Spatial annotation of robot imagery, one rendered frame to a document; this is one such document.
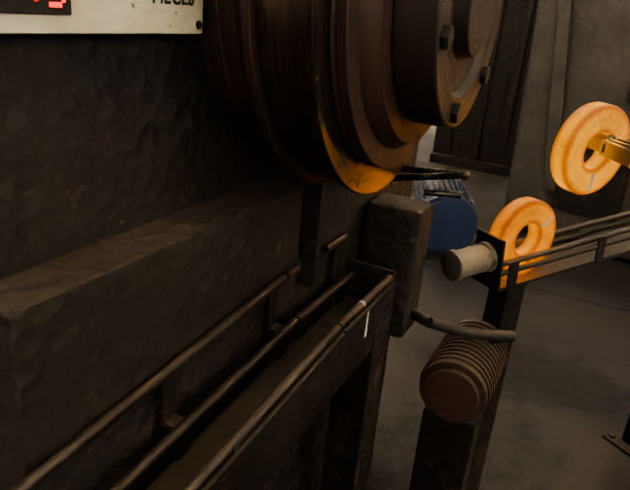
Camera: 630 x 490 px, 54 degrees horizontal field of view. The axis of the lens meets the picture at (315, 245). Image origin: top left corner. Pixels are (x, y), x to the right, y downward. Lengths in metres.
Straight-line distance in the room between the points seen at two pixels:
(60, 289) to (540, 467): 1.52
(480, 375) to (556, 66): 2.52
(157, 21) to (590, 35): 3.00
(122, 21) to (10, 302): 0.25
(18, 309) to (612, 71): 3.16
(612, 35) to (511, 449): 2.19
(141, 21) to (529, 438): 1.62
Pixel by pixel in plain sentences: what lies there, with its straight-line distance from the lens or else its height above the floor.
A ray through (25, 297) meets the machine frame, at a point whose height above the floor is 0.87.
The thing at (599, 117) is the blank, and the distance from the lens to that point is 1.14.
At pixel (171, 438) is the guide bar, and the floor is 0.68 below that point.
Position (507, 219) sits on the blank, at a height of 0.75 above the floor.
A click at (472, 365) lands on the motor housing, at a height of 0.53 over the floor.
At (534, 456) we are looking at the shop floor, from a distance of 1.88.
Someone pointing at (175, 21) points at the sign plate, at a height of 1.07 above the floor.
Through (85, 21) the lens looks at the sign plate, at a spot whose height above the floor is 1.07.
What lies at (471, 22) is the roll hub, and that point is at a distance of 0.71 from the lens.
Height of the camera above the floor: 1.10
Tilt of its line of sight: 21 degrees down
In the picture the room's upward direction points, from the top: 5 degrees clockwise
